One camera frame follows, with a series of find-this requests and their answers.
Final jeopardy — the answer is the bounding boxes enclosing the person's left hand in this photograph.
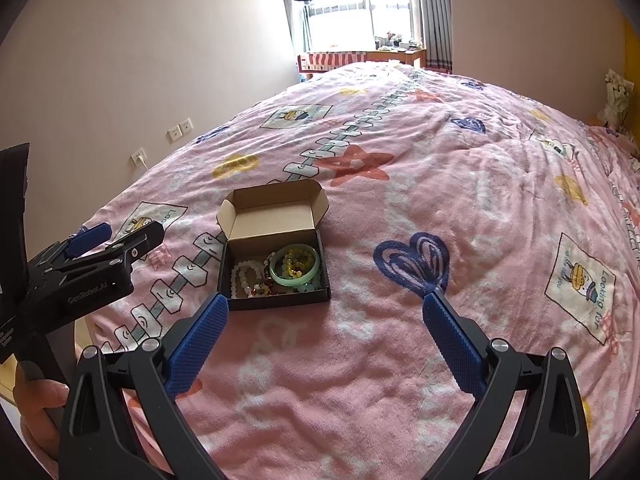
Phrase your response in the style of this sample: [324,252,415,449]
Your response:
[13,364,71,461]

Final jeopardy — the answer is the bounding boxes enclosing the yellow bead bracelet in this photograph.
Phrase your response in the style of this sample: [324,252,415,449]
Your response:
[282,247,314,279]

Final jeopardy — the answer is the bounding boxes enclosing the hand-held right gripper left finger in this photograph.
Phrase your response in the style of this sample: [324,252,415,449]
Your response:
[59,293,230,480]

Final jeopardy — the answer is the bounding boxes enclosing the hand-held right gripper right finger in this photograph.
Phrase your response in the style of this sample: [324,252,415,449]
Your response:
[422,292,586,480]

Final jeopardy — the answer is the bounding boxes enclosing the black cardboard box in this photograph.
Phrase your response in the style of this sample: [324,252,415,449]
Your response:
[215,178,332,311]

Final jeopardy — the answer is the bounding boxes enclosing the dark red bead bracelet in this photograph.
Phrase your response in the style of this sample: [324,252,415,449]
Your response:
[247,272,286,297]

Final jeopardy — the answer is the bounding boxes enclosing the white flower bouquet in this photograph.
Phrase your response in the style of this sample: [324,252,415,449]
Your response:
[602,67,634,127]

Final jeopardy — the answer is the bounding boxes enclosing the pale bead bracelet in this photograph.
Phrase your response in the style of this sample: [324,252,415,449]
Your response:
[229,264,254,299]

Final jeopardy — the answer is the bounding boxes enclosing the window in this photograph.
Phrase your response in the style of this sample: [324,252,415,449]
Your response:
[299,0,426,52]

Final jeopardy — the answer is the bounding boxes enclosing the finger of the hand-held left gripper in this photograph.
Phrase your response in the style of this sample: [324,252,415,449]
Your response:
[52,222,165,281]
[30,223,114,274]

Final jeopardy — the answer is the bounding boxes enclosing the wooden desk with striped cloth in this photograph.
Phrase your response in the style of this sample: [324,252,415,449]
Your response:
[297,32,427,81]

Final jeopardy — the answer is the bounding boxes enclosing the green jade bangle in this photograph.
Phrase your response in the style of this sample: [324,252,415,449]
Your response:
[268,243,321,286]

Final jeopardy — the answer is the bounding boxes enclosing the pink printed blanket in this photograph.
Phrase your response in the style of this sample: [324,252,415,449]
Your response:
[75,60,640,480]

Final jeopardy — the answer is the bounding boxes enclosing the grey striped curtain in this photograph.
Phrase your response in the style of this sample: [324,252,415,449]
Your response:
[417,0,454,74]

